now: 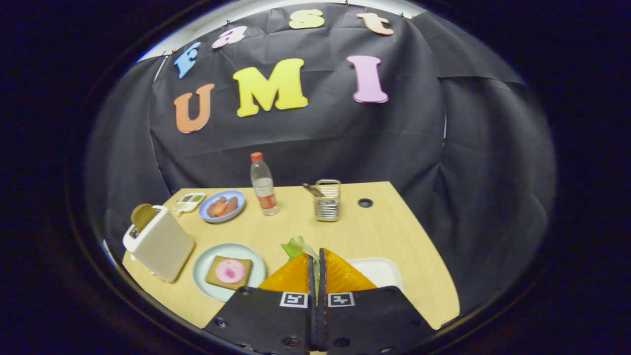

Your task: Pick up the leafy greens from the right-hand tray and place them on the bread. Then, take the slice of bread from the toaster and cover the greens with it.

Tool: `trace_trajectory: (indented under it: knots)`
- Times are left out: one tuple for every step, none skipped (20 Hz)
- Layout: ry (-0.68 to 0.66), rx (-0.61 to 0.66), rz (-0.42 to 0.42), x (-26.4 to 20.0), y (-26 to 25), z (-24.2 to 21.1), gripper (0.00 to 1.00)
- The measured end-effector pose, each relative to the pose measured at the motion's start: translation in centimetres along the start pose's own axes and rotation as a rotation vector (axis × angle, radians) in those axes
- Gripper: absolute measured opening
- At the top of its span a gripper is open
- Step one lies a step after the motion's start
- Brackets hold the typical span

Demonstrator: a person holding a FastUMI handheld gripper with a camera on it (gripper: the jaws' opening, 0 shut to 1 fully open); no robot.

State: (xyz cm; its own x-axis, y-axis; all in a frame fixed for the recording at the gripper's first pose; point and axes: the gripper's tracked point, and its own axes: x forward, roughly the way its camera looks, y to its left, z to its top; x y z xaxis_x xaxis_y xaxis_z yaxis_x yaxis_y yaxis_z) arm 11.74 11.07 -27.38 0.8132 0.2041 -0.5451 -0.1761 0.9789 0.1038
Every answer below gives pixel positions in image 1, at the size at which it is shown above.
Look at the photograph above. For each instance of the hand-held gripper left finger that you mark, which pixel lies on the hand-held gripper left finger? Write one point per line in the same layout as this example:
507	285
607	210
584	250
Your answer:
266	315

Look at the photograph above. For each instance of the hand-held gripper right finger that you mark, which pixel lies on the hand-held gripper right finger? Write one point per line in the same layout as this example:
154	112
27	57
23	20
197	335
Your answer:
369	318

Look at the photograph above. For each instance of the green lettuce leaf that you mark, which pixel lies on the green lettuce leaf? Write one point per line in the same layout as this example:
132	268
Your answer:
295	246

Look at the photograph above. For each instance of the small white tray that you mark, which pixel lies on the small white tray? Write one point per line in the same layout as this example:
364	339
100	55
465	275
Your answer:
379	271

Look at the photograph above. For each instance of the pink ham slice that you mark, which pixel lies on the pink ham slice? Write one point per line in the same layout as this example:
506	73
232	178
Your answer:
230	271

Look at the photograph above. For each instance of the square toast slice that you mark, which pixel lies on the square toast slice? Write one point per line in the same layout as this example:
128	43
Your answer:
213	278

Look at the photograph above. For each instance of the pale green plate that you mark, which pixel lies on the pale green plate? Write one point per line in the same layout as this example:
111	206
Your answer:
204	276

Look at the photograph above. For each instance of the red tomato slice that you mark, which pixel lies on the red tomato slice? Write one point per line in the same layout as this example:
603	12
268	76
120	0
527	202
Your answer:
218	209

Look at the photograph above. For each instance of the brown meat piece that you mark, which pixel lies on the brown meat piece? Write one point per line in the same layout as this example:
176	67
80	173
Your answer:
231	204
215	202

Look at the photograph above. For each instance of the white toaster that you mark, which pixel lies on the white toaster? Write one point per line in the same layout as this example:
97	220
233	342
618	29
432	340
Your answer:
162	246

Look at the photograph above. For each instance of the blue plate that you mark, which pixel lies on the blue plate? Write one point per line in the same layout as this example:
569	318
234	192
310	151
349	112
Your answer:
235	195

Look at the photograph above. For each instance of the clear bottle red cap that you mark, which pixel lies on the clear bottle red cap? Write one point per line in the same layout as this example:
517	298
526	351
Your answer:
265	190

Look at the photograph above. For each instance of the dark utensil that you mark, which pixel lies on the dark utensil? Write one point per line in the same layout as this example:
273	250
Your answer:
312	189

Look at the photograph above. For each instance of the white divided seasoning tray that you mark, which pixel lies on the white divided seasoning tray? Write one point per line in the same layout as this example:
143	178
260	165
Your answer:
189	202

